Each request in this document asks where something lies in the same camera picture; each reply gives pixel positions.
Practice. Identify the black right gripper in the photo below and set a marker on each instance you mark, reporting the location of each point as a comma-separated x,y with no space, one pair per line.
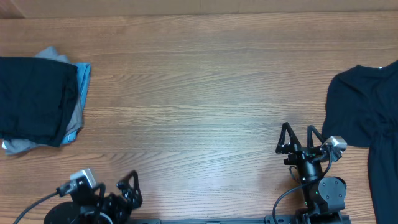
302,152

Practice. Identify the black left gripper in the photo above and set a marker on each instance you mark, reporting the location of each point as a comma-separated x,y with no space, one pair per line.
123,211

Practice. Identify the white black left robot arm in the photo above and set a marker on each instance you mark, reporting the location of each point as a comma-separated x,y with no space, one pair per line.
89,203

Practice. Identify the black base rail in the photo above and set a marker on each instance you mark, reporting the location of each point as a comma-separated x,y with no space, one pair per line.
217,221

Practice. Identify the black shorts with patterned waistband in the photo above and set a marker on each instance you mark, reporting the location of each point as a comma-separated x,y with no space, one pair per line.
38,97

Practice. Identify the grey folded garment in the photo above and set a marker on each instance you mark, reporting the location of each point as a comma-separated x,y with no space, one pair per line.
15,146

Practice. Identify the dark navy t-shirt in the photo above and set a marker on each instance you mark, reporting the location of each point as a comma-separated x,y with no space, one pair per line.
361,107

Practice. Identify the blue folded garment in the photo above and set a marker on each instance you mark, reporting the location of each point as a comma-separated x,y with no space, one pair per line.
76,122

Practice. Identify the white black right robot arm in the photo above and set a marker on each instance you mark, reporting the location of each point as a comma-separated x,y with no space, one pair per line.
324,197

